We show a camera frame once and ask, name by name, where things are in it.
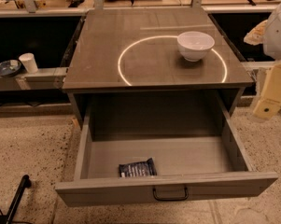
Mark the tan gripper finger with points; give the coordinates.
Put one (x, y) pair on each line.
(268, 102)
(255, 36)

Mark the dark blue rxbar wrapper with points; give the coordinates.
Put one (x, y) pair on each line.
(140, 168)

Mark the grey top drawer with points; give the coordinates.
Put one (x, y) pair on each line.
(188, 134)

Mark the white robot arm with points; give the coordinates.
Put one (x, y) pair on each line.
(268, 33)

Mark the grey cabinet with counter top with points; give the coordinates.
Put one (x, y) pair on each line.
(135, 49)

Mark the white ceramic bowl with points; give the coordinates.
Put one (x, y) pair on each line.
(193, 45)

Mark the grey side shelf ledge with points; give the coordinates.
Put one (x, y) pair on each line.
(43, 79)

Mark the white paper cup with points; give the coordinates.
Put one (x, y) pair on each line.
(29, 63)

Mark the dark blue plate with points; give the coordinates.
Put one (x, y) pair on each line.
(10, 68)

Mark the black pole on floor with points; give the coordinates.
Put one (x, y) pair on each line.
(8, 217)

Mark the black drawer handle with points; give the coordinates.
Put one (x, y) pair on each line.
(170, 194)

